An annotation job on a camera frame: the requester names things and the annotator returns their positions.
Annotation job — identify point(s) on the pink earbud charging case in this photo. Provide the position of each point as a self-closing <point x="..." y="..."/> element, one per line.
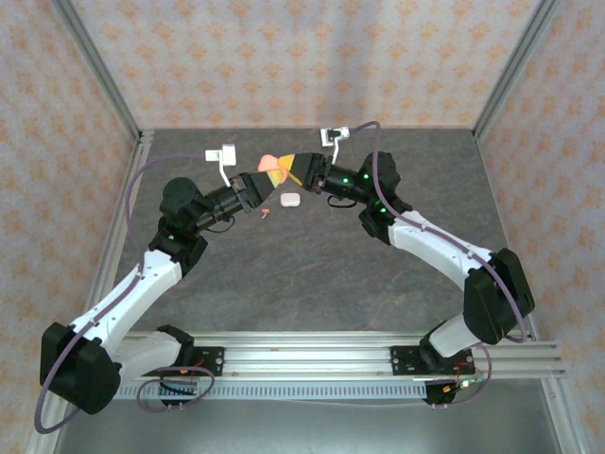
<point x="268" y="163"/>

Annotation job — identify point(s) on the white earbud charging case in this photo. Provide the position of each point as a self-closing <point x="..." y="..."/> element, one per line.
<point x="289" y="199"/>

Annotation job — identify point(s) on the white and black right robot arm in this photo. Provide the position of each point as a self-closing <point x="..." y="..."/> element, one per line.
<point x="435" y="246"/>

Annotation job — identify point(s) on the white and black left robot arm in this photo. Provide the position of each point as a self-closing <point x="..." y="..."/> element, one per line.
<point x="127" y="293"/>

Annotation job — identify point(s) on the aluminium side rail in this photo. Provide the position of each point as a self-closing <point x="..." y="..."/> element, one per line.
<point x="142" y="151"/>

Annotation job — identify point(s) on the aluminium frame post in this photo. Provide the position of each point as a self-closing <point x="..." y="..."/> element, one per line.
<point x="101" y="71"/>
<point x="515" y="71"/>

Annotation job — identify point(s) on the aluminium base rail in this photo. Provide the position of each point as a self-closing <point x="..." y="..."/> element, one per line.
<point x="307" y="352"/>

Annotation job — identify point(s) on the aluminium frame beam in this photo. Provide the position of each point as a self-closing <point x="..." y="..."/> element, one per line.
<point x="567" y="425"/>
<point x="47" y="444"/>

